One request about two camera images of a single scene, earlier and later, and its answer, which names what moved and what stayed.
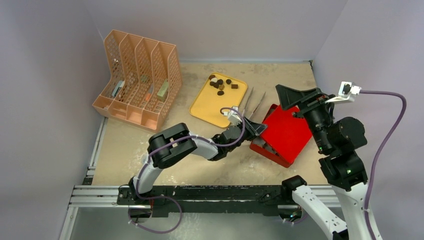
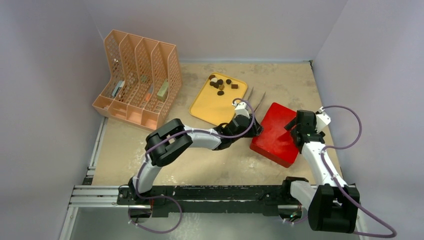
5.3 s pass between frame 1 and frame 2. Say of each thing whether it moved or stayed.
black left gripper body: stayed
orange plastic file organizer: stayed
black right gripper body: moved
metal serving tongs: stayed
